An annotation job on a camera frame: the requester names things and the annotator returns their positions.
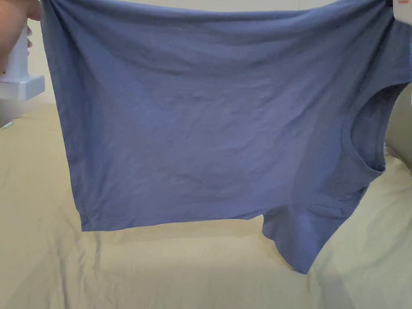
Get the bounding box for blue t-shirt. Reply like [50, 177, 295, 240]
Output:
[40, 0, 412, 275]

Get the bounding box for person's left hand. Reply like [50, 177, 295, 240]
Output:
[0, 0, 44, 75]

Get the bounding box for bed with beige sheet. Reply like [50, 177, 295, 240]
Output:
[0, 102, 412, 309]

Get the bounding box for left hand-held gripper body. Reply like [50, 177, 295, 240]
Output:
[0, 24, 45, 103]

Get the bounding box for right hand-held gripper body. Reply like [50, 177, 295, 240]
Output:
[386, 0, 412, 24]

